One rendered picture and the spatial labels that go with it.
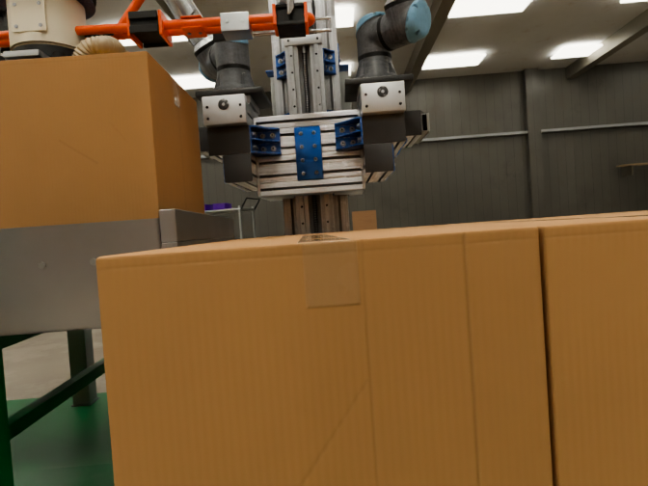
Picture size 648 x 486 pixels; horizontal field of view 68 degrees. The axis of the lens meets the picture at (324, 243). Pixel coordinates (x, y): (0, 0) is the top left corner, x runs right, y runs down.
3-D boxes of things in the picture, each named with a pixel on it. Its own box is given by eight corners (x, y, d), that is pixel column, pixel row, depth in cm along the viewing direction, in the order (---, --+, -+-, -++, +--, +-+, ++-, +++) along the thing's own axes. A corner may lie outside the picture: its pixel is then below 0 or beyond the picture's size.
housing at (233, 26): (220, 31, 116) (219, 12, 116) (226, 41, 123) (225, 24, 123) (249, 29, 116) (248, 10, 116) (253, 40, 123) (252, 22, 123)
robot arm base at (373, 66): (354, 94, 175) (352, 66, 175) (395, 90, 175) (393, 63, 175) (355, 81, 160) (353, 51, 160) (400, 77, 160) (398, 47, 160)
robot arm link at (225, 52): (223, 61, 161) (220, 20, 161) (209, 73, 172) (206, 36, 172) (256, 66, 167) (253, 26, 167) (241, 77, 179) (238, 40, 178)
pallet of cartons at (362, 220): (354, 260, 810) (351, 211, 808) (351, 256, 946) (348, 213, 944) (412, 256, 809) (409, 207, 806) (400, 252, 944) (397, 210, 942)
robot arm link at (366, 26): (371, 66, 176) (369, 28, 175) (402, 54, 166) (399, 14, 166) (350, 59, 167) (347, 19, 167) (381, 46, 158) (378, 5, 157)
